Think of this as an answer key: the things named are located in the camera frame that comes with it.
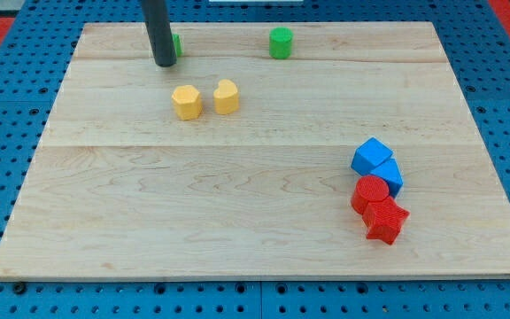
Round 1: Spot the green cylinder block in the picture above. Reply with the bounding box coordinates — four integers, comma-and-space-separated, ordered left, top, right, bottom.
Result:
269, 27, 293, 59

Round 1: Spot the yellow hexagon block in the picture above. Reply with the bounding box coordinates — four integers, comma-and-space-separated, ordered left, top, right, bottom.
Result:
171, 85, 203, 121

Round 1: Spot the green block behind rod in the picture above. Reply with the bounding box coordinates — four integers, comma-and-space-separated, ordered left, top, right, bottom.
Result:
172, 34, 183, 58

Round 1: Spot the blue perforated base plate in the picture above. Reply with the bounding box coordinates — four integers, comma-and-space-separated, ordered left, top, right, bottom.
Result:
0, 0, 510, 318

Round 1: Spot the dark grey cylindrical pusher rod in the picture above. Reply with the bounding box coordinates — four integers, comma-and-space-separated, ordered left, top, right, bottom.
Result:
141, 0, 177, 67

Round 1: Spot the blue cube block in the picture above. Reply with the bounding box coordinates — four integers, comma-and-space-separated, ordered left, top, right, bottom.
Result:
350, 136, 393, 175

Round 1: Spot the blue wedge block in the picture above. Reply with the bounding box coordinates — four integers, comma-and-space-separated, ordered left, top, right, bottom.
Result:
370, 159, 404, 198

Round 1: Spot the yellow heart block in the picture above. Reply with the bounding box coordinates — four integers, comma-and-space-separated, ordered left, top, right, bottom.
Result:
213, 79, 239, 115

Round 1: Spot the red cylinder block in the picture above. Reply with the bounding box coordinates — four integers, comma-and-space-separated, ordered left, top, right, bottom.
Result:
350, 175, 390, 214

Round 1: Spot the red star block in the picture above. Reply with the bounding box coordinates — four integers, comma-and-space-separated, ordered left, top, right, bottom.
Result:
362, 196, 410, 245

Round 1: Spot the wooden board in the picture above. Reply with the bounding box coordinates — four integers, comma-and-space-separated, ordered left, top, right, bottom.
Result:
0, 22, 510, 282

